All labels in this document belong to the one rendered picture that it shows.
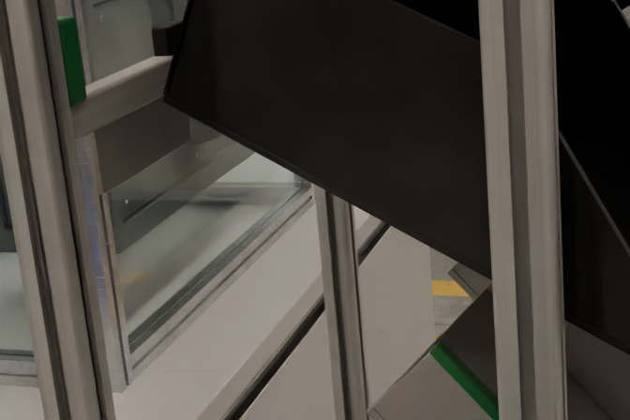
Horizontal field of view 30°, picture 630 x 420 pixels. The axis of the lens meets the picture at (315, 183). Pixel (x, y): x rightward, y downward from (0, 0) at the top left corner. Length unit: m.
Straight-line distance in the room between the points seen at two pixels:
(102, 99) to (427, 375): 0.16
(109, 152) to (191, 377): 0.82
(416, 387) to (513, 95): 0.13
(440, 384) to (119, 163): 0.16
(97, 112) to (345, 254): 0.32
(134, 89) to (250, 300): 1.02
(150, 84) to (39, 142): 0.09
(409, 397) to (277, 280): 1.10
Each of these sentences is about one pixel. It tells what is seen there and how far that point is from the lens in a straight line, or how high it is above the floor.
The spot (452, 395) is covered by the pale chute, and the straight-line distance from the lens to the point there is 0.44.
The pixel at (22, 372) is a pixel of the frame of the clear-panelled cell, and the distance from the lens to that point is 1.34.
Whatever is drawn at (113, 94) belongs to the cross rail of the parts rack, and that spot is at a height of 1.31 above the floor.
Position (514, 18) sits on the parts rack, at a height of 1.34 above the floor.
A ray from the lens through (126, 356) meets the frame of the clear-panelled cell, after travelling 1.28.
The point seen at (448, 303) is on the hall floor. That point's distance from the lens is 3.73.
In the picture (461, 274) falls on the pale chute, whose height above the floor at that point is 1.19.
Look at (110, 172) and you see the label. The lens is 0.48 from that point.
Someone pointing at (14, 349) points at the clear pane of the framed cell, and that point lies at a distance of 1.34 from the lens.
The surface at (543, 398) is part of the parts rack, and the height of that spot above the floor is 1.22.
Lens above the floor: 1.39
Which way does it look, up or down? 16 degrees down
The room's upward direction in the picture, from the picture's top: 5 degrees counter-clockwise
